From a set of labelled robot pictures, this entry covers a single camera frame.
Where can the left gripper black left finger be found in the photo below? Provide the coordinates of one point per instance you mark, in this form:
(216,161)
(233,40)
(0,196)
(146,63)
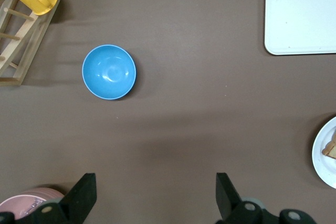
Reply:
(81,197)

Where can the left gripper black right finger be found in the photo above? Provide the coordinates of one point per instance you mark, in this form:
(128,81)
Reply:
(225,197)

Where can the white round plate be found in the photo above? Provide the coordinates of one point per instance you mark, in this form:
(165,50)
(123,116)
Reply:
(321,166)

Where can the pink cup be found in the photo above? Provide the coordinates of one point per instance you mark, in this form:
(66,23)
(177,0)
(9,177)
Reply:
(26,200)

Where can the bread slice under egg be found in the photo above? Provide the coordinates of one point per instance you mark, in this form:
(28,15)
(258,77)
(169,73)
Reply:
(331,151)

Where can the blue bowl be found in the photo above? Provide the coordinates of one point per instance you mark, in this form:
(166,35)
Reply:
(109,72)

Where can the wooden peg drying rack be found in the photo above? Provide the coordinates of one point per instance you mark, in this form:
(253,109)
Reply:
(34,32)

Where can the cream bear print tray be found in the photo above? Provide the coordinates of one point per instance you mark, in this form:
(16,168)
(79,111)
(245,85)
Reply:
(302,19)

